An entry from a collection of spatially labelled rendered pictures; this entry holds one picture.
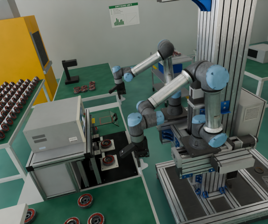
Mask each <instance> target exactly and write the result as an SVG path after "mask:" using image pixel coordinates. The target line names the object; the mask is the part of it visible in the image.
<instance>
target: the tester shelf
mask: <svg viewBox="0 0 268 224"><path fill-rule="evenodd" d="M85 113H86V142H82V143H78V144H72V145H68V146H64V147H60V148H55V149H50V150H46V151H42V152H37V153H33V152H32V151H31V154H30V156H29V159H28V162H27V164H26V167H25V168H26V170H27V171H28V172H31V171H35V170H38V169H43V168H47V167H52V166H55V165H60V164H65V163H68V162H73V161H77V160H82V159H86V158H90V157H91V138H90V114H89V109H85Z"/></svg>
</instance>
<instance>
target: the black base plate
mask: <svg viewBox="0 0 268 224"><path fill-rule="evenodd" d="M100 137H101V136H100ZM102 138H103V140H106V139H109V140H113V141H114V147H115V149H114V150H110V151H106V152H104V153H105V156H107V155H116V156H117V160H118V167H116V168H112V169H108V170H104V171H102V169H101V161H100V159H95V160H96V164H97V168H98V171H99V174H100V178H101V181H102V183H99V184H98V183H97V179H96V176H95V173H94V170H90V168H89V161H86V162H85V159H83V161H82V164H83V167H84V170H85V173H86V176H87V179H88V182H89V186H87V187H85V185H84V182H83V179H82V178H81V189H86V188H90V187H94V186H98V185H101V184H106V183H109V182H113V181H117V180H122V179H125V178H129V177H133V176H137V175H138V171H137V168H136V165H135V162H134V159H133V156H132V153H130V154H129V155H127V156H126V157H125V158H121V157H120V154H119V151H121V150H122V149H123V148H124V147H126V146H127V145H128V144H129V143H128V139H127V137H126V133H125V131H122V132H116V133H112V134H108V135H103V136H102ZM93 143H94V146H95V151H96V150H99V145H98V142H93Z"/></svg>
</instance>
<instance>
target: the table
mask: <svg viewBox="0 0 268 224"><path fill-rule="evenodd" d="M23 83H24V84H23ZM44 83H45V79H41V80H40V79H39V78H38V77H37V76H35V79H33V82H31V81H30V80H29V79H26V81H25V82H24V81H23V80H22V79H20V80H19V82H17V83H16V84H17V85H16V84H15V83H14V82H11V83H10V84H9V83H7V82H6V81H5V82H4V85H3V84H2V85H1V87H0V93H2V94H3V95H2V94H0V130H1V131H0V149H3V148H5V149H6V151H7V153H8V154H9V156H10V158H11V159H12V161H13V163H14V165H15V166H16V168H17V170H18V172H19V173H20V174H19V175H15V176H10V177H6V178H2V179H0V183H3V182H7V181H12V180H16V179H20V178H23V180H24V181H25V180H26V177H27V173H26V171H25V169H24V168H23V166H22V164H21V162H20V161H19V159H18V157H17V155H16V153H15V152H14V150H13V148H12V146H11V145H12V144H13V142H14V139H15V137H16V136H17V134H18V132H19V130H20V128H21V126H22V124H23V122H24V120H25V119H26V117H27V115H28V113H29V111H30V109H31V108H35V105H34V106H33V103H34V102H35V100H36V98H37V96H38V94H39V92H40V90H41V88H43V90H44V93H45V96H46V98H47V101H48V102H51V101H50V98H49V95H48V93H47V90H46V87H45V84H44ZM7 86H8V87H7ZM28 86H29V87H28ZM4 89H5V90H4ZM11 90H12V91H11ZM18 90H19V91H18ZM25 90H27V91H25ZM8 93H9V94H8ZM15 93H16V94H15ZM23 93H24V94H25V95H24V94H23ZM13 96H14V98H12V97H13ZM4 97H6V98H4ZM20 97H21V98H20ZM19 98H20V99H19ZM10 100H11V101H12V102H13V103H11V102H9V101H10ZM18 100H19V102H20V103H17V101H18ZM1 101H3V102H1ZM5 105H7V106H5ZM14 105H15V106H16V107H14ZM2 109H3V110H4V111H5V112H3V111H2ZM11 110H12V111H13V112H10V111H11ZM7 115H8V116H9V118H6V116H7ZM3 121H4V122H5V123H6V124H2V122H3Z"/></svg>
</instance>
